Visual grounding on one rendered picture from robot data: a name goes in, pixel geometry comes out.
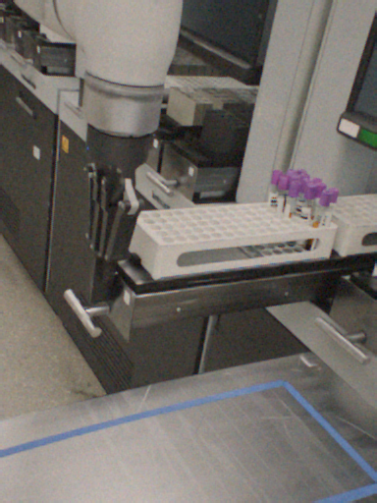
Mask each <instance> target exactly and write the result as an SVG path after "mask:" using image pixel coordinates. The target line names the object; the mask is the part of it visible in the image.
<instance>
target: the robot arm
mask: <svg viewBox="0 0 377 503"><path fill-rule="evenodd" d="M13 1H15V3H16V4H17V5H18V6H19V8H21V9H23V10H24V12H27V13H28V14H29V16H30V17H32V18H34V19H36V21H37V22H38V23H40V24H43V26H44V27H46V28H50V29H51V31H53V32H55V33H57V34H61V36H63V37H65V38H68V39H71V40H72V41H75V42H76V43H77V45H78V47H79V50H82V51H83V52H84V59H85V61H84V73H83V77H84V89H83V100H82V111H81V114H82V117H83V118H84V119H85V120H86V121H87V131H86V141H85V153H86V155H87V156H88V157H89V158H91V159H92V160H95V161H94V163H85V164H84V167H83V169H84V175H85V182H86V238H87V239H88V240H91V249H92V250H93V251H92V252H91V261H90V268H89V277H88V286H87V295H86V297H87V299H88V300H89V301H90V303H91V304H95V303H102V302H110V301H111V299H112V290H113V283H114V275H116V268H117V261H120V260H126V259H127V256H128V252H129V248H130V246H131V242H132V239H133V235H134V232H135V226H136V223H137V219H138V217H139V215H140V214H141V212H142V211H143V209H144V201H143V200H142V199H140V200H136V196H135V187H136V172H135V171H136V169H137V168H138V167H140V166H141V165H144V164H145V163H146V162H147V160H148V155H149V148H150V142H151V135H152V133H153V132H154V131H156V130H157V129H158V127H159V120H160V114H161V107H162V99H163V94H164V92H165V81H166V77H167V72H168V69H169V67H170V64H171V63H172V60H173V57H174V55H175V51H176V46H177V42H178V35H179V29H180V23H181V15H182V5H183V0H13Z"/></svg>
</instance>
